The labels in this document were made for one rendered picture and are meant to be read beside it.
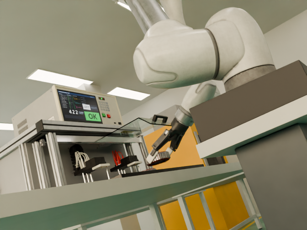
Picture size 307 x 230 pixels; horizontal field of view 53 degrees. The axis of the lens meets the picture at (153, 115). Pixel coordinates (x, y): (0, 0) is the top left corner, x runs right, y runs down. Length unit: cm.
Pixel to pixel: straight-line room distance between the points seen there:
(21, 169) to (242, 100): 104
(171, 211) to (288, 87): 473
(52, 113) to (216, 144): 94
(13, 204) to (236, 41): 69
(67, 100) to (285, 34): 568
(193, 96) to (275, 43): 559
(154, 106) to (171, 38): 690
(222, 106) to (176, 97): 662
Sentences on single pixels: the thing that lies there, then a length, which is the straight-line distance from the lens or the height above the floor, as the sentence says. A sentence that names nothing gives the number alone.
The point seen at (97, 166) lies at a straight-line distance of 138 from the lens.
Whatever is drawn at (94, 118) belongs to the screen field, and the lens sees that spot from 162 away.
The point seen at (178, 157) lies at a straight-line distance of 518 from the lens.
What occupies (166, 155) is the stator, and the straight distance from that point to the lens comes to 136.
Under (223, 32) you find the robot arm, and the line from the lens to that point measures 91.
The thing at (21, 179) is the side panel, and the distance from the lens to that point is 150.
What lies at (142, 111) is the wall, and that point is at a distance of 794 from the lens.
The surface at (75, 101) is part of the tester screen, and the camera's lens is 159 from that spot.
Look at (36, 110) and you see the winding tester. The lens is 165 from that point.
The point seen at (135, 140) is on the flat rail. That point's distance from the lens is 175.
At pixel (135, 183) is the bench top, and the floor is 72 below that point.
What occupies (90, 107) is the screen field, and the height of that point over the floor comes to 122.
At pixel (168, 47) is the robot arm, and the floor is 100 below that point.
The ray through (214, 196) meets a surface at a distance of 496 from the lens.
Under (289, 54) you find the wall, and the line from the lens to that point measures 666.
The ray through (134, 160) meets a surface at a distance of 159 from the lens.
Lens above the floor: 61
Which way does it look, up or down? 17 degrees up
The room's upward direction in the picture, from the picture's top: 18 degrees counter-clockwise
